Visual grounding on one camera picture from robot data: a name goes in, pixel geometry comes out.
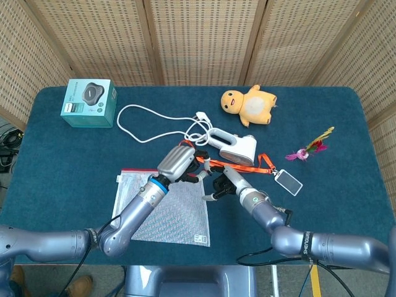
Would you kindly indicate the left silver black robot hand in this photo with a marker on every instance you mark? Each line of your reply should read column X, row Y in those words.
column 176, row 162

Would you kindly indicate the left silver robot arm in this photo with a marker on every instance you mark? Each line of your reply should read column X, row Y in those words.
column 133, row 213

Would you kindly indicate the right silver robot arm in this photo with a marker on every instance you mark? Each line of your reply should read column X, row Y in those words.
column 334, row 247

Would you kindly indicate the white handheld garment steamer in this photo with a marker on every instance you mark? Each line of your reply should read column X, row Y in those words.
column 244, row 148

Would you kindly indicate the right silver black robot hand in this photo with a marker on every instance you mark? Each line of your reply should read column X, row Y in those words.
column 235, row 181

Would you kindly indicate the clear badge holder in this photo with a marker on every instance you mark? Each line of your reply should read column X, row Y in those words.
column 289, row 183

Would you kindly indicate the grey robot torso base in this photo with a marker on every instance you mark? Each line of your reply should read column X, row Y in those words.
column 185, row 281

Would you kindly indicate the yellow plush duck toy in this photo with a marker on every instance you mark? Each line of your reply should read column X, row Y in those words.
column 253, row 106

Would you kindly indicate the colourful feather shuttlecock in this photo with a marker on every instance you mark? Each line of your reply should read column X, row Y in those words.
column 301, row 154

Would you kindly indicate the woven folding screen panel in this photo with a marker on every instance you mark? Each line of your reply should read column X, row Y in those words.
column 204, row 40
column 24, row 62
column 102, row 40
column 303, row 40
column 371, row 77

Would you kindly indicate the transparent mesh zip pouch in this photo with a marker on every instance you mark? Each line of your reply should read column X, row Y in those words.
column 182, row 216

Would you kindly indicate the blue felt table cover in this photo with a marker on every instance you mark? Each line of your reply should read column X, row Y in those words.
column 77, row 161

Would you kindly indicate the brown leather shoe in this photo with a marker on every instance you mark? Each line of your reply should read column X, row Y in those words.
column 80, row 284
column 18, row 278

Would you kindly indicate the teal speaker product box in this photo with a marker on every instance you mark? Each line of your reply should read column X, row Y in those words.
column 89, row 102

